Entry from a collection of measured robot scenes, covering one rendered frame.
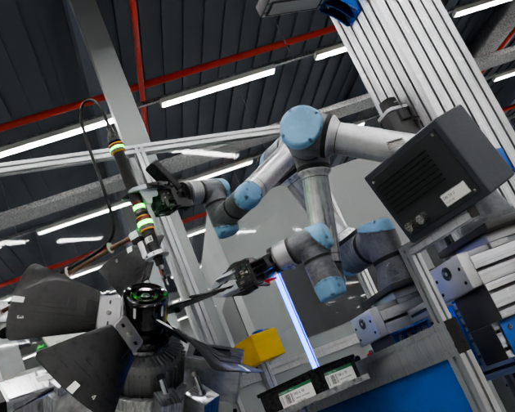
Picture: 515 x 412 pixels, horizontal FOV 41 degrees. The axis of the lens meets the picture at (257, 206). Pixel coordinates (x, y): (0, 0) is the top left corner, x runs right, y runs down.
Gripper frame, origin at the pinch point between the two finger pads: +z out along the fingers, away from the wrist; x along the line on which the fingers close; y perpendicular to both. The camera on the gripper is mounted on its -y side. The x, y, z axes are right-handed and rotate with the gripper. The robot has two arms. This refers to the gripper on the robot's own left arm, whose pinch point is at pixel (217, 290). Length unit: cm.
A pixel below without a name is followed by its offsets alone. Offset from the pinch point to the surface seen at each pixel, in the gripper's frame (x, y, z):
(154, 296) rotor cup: -4.9, 13.3, 11.2
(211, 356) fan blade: 15.8, 25.4, -2.4
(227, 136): -73, -116, 14
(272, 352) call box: 21.9, -35.8, 7.1
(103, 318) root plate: -5.7, 16.1, 26.3
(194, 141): -75, -104, 25
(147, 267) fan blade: -15.3, -1.0, 17.4
